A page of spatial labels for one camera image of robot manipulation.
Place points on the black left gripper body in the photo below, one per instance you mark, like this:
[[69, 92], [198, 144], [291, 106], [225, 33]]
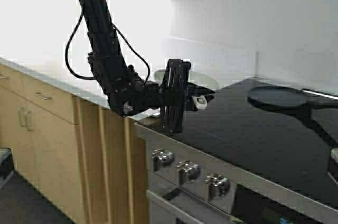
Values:
[[173, 95]]

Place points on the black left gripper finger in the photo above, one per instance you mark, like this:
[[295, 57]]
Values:
[[195, 103], [196, 90]]

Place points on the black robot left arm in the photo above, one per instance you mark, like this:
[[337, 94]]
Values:
[[127, 93]]

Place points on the black round griddle pan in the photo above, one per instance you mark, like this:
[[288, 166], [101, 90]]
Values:
[[294, 103]]

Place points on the chrome stove knob left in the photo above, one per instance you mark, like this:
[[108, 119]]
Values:
[[161, 158]]

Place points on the chrome stove knob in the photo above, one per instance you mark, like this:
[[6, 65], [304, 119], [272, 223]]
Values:
[[217, 186], [187, 172], [161, 158]]

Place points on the chrome stove knob middle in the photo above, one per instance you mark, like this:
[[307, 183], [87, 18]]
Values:
[[187, 172]]

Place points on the stainless steel stove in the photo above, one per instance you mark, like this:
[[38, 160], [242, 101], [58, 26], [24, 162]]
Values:
[[279, 170]]

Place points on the chrome stove knob right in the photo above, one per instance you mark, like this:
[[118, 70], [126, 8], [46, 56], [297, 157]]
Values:
[[217, 186]]

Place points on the lower wooden base cabinet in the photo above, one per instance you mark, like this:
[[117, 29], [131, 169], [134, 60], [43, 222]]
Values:
[[84, 158]]

